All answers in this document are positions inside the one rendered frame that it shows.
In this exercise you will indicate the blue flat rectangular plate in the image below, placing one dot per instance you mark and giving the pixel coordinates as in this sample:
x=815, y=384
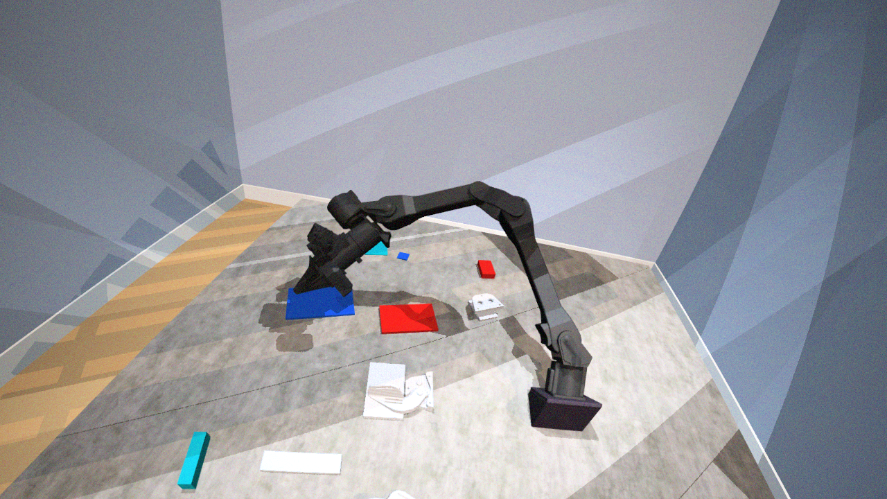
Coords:
x=324, y=302

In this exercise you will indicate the red rectangular block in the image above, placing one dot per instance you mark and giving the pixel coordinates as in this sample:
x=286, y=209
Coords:
x=486, y=269

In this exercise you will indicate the cyan flat square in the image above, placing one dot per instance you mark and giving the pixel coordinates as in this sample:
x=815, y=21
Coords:
x=379, y=249

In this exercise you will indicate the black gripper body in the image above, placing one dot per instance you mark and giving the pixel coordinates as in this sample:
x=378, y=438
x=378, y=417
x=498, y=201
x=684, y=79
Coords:
x=334, y=269

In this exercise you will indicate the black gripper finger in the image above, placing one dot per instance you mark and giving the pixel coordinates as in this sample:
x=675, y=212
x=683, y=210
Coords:
x=315, y=280
x=308, y=271

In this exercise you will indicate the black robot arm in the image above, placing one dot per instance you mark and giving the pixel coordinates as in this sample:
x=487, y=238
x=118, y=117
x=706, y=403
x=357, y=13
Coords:
x=566, y=378

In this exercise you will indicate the cyan rectangular bar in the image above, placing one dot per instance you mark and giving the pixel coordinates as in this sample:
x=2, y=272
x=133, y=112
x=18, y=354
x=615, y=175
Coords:
x=194, y=460

